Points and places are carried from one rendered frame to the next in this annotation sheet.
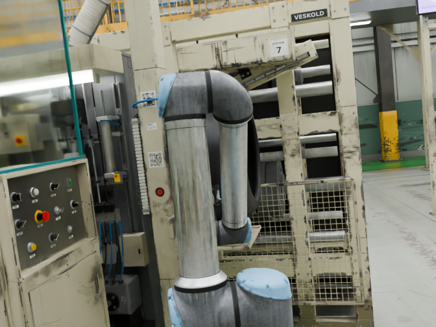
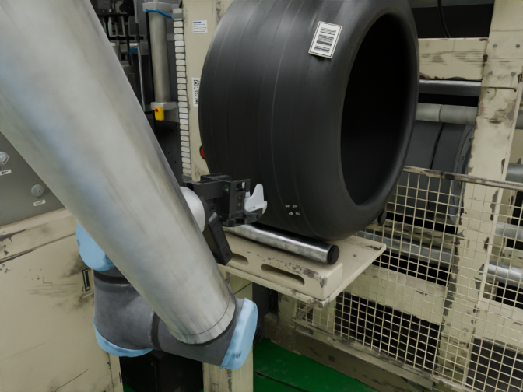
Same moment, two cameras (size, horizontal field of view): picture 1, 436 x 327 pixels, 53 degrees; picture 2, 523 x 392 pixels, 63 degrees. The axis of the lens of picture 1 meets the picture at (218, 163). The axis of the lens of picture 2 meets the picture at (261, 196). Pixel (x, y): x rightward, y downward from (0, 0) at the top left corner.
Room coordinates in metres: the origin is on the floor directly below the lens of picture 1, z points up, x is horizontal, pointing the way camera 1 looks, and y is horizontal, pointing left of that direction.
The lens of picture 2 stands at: (1.11, -0.28, 1.33)
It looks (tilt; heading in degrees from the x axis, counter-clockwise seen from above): 19 degrees down; 22
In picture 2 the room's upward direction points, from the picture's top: straight up
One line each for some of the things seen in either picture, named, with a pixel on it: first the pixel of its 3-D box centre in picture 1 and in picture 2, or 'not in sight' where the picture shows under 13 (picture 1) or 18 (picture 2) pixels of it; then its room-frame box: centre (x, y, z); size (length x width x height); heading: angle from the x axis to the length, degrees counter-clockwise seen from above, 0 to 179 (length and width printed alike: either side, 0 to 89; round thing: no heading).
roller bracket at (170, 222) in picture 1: (183, 218); not in sight; (2.18, 0.20, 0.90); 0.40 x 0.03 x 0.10; 166
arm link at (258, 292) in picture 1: (261, 303); not in sight; (1.20, -0.08, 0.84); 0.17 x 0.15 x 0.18; 93
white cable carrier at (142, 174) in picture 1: (143, 166); (190, 100); (2.17, 0.37, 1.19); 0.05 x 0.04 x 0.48; 166
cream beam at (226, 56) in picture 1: (237, 55); not in sight; (2.39, -0.17, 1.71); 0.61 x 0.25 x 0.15; 76
